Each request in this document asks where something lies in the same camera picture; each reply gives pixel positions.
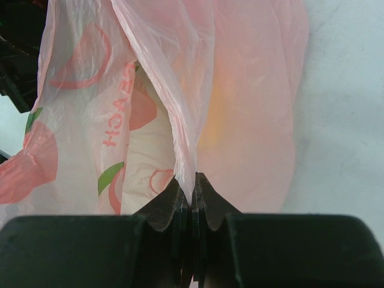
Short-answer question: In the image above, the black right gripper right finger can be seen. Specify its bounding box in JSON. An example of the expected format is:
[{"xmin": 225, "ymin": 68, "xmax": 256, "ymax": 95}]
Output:
[{"xmin": 191, "ymin": 173, "xmax": 383, "ymax": 287}]

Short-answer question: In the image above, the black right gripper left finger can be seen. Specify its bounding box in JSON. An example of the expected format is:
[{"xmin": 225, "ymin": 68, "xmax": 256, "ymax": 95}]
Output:
[{"xmin": 1, "ymin": 179, "xmax": 190, "ymax": 287}]

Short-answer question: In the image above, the yellow fake mango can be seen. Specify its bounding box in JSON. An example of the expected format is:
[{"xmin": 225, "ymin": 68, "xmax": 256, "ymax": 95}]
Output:
[{"xmin": 198, "ymin": 74, "xmax": 236, "ymax": 150}]

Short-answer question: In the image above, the pink plastic bag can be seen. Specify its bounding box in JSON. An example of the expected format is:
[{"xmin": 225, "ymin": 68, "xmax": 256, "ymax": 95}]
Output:
[{"xmin": 1, "ymin": 1, "xmax": 309, "ymax": 222}]

